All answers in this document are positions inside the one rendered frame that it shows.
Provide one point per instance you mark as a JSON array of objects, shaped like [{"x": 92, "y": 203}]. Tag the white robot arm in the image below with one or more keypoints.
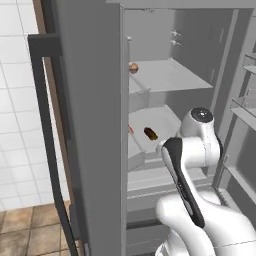
[{"x": 196, "y": 150}]

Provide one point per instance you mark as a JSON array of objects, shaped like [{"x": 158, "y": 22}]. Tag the dark brown sweet potato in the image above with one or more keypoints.
[{"x": 150, "y": 133}]

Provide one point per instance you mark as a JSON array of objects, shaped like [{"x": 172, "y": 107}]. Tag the white fridge rack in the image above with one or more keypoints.
[{"x": 156, "y": 121}]

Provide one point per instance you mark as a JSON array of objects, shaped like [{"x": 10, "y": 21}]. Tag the grey fridge drawer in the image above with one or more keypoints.
[{"x": 146, "y": 186}]

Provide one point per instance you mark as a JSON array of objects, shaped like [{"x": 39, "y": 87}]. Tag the grey fridge shelf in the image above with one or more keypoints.
[{"x": 166, "y": 75}]

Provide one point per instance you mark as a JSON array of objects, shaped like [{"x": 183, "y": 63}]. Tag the grey fridge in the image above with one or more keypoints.
[{"x": 186, "y": 40}]

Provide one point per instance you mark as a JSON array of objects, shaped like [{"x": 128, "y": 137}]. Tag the grey fridge door with racks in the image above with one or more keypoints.
[{"x": 241, "y": 100}]

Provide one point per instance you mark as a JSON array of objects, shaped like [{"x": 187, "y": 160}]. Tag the small red food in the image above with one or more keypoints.
[{"x": 130, "y": 129}]

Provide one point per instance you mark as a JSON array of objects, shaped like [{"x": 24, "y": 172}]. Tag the round brown and white food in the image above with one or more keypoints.
[{"x": 133, "y": 68}]

